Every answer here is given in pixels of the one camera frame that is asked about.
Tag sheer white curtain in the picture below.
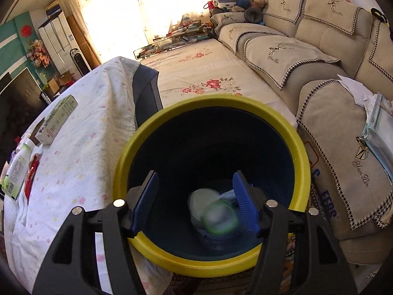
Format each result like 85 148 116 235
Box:
80 0 217 60

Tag dark neck pillow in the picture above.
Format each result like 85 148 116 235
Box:
244 6 264 23

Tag black and white tower fan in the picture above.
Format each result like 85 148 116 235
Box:
70 48 92 77

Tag printed cardboard box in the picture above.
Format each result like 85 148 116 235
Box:
302 141 339 222

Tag glass coffee table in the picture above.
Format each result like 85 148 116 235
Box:
133 34 215 60

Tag dark grey blanket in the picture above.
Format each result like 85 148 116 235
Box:
132 63 165 130

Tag white and blue star-print bag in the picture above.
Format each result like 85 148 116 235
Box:
213 0 250 10

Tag artificial flower bunch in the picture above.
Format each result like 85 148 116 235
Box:
26 38 50 69

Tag green and white carton box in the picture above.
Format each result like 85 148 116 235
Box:
35 95 78 146

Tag white round plastic container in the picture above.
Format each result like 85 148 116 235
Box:
187 187 222 222

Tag white cup with green rim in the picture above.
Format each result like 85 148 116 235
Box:
201 200 240 237

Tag open cardboard boxes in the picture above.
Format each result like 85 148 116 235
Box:
46 71 76 97

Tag silver plastic packets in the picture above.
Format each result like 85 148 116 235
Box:
361 92 393 173

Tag floral bed sheet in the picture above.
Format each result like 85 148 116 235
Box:
141 38 299 130

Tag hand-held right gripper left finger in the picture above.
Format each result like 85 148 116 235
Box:
32 170 160 295

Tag red snack packet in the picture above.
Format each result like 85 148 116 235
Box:
24 154 41 199

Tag beige sofa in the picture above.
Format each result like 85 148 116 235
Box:
210 0 393 266

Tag black flat television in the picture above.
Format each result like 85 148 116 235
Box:
0 67 43 111

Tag beige houndstooth-trimmed sofa covers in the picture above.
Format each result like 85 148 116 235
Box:
212 0 393 231

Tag white cabinet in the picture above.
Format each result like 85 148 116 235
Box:
38 12 78 75

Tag white crumpled papers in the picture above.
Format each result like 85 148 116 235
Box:
336 74 382 112

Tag pile of books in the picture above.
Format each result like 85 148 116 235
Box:
166 14 215 42

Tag yellow-rimmed dark bin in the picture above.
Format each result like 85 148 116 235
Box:
113 95 312 277

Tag white bottle with green label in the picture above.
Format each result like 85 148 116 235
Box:
1 138 35 202

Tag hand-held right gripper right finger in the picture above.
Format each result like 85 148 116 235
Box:
232 170 358 295

